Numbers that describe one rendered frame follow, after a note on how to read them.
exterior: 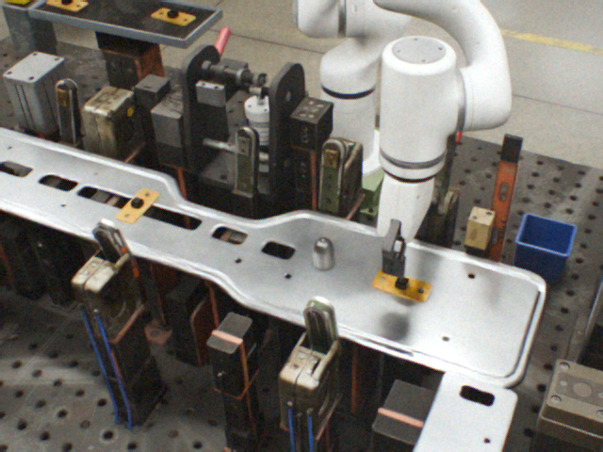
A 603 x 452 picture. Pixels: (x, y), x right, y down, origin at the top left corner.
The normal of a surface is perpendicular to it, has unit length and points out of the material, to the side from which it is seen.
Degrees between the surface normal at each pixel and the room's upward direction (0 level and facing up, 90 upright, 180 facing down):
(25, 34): 90
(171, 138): 90
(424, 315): 0
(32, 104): 90
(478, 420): 0
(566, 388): 0
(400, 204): 85
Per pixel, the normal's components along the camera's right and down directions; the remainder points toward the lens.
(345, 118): -0.14, 0.69
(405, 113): -0.40, 0.63
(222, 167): -0.03, -0.75
